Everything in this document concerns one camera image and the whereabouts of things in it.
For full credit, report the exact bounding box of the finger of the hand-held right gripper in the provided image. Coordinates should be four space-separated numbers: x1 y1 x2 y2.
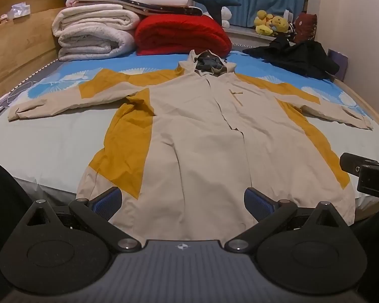
339 153 379 178

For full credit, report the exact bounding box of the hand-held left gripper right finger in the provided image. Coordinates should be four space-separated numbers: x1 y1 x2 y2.
224 188 351 254

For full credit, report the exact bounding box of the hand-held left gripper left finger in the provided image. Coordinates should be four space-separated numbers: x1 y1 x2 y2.
17 187 143 253

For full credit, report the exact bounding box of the beige and yellow hooded jacket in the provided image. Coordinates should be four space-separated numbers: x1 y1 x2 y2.
8 49 374 242

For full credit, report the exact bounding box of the black clothes pile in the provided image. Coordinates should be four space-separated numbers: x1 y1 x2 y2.
242 34 340 80

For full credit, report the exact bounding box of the blue patterned bed sheet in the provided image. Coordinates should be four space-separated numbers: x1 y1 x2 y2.
0 49 379 223

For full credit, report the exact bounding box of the purple box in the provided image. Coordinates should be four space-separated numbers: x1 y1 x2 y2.
327 49 349 82

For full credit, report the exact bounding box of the reddish brown plush toy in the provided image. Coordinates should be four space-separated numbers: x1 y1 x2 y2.
293 12 318 44

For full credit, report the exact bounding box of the yellow plush toy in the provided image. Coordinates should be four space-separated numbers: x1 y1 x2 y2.
271 15 290 34
254 9 275 36

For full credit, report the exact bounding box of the white folded quilt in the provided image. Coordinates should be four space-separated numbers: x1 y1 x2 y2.
57 24 136 62
52 4 143 35

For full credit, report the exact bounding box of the white windowsill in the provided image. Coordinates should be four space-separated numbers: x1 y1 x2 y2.
223 24 293 50

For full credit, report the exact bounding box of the red folded blanket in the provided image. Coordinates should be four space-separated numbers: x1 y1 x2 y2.
134 14 232 57

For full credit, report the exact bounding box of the white plush toy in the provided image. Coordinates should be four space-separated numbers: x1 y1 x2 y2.
220 6 233 28

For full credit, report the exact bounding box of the crumpled tissue packet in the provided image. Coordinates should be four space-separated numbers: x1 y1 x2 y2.
0 2 31 22

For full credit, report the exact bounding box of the wooden bed frame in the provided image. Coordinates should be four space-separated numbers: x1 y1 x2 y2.
0 0 379 141

